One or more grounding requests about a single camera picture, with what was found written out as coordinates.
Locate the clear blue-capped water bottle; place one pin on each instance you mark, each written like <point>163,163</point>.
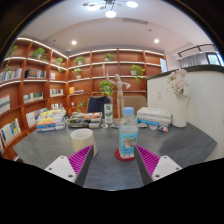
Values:
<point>128,136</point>

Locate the black ceiling track rail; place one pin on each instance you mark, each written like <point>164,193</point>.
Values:
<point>196,49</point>

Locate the upright white green box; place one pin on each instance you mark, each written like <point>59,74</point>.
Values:
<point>108,114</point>

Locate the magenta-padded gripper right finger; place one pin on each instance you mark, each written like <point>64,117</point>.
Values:
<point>165,166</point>

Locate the white blue wall sign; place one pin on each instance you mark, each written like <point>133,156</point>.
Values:
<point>163,65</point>

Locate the branched ceiling lamp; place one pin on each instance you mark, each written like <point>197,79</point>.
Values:
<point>111,14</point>

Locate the wooden shelf unit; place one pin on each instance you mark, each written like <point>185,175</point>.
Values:
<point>95,71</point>

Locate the cream ceramic cup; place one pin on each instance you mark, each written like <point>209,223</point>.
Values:
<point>82,140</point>

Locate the stack of dark books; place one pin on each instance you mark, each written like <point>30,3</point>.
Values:
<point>85,120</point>

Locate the round recessed ceiling light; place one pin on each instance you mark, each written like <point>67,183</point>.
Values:
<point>156,41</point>
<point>73,42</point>

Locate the small printed badge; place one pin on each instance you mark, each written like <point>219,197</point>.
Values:
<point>143,125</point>
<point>163,129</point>
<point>153,127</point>

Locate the white vase with flowers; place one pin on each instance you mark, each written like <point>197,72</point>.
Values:
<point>180,115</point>

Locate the white wall switch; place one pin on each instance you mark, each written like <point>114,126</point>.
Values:
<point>159,94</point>

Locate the tan chair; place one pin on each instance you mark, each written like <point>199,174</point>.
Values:
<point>138,103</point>

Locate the dark blue chair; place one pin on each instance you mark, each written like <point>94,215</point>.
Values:
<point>98,104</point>

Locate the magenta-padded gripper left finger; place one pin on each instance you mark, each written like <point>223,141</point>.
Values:
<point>60,166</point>

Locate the grey curtain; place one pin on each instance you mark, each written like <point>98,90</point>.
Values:
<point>193,61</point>

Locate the window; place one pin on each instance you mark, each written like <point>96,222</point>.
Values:
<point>214,59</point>

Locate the ceiling air vent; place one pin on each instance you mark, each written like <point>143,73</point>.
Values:
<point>135,21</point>

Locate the stack of colourful books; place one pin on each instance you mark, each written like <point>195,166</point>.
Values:
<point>50,122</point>

